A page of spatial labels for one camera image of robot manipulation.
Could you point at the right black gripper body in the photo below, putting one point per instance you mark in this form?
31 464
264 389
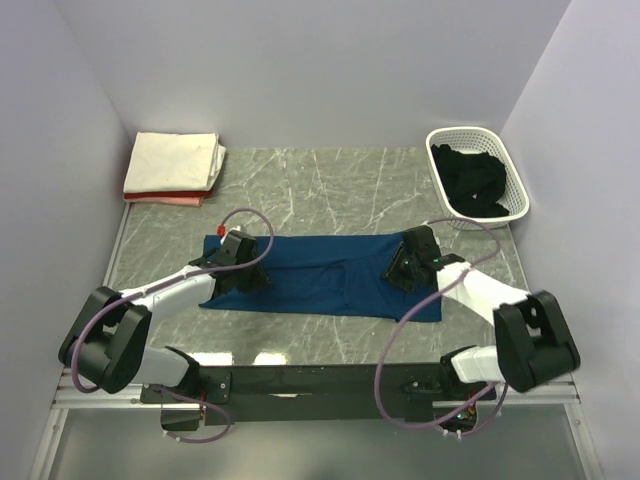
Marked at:
401 270

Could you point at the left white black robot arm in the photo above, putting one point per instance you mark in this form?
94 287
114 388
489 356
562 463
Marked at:
106 349

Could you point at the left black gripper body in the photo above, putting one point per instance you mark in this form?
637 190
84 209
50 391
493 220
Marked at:
251 280

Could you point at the black base beam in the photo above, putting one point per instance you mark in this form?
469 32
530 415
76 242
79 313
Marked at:
330 392

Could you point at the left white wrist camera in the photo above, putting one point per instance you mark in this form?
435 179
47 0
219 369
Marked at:
223 231

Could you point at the white plastic laundry basket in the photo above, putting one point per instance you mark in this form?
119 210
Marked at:
478 140

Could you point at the folded white t-shirt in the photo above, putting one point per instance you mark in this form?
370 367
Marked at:
162 162

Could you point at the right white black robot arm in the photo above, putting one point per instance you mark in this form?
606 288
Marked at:
533 342

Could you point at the folded pink t-shirt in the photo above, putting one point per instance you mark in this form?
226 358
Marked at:
176 201

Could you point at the folded red t-shirt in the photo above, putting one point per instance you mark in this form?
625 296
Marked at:
168 194

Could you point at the aluminium rail frame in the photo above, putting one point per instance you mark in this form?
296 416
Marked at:
560 393

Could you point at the black clothes in basket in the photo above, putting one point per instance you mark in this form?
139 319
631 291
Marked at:
473 183

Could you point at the blue t-shirt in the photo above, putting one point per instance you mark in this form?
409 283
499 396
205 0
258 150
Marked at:
337 275

